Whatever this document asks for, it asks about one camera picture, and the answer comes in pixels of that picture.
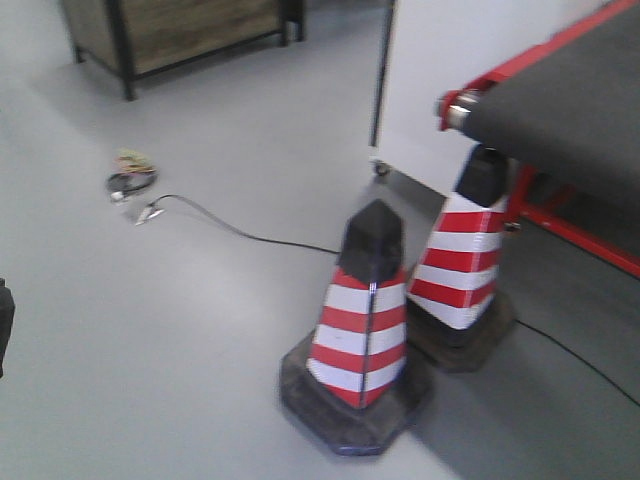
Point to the left red-white traffic cone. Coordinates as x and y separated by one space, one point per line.
355 381

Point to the wooden cabinet black frame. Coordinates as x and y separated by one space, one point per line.
134 39

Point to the right red-white traffic cone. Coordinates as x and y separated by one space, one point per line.
455 312

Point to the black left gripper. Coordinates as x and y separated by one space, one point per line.
6 321

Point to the red-white traffic cone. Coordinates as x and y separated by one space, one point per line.
455 312
355 381

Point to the black conveyor belt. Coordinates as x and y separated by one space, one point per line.
574 114

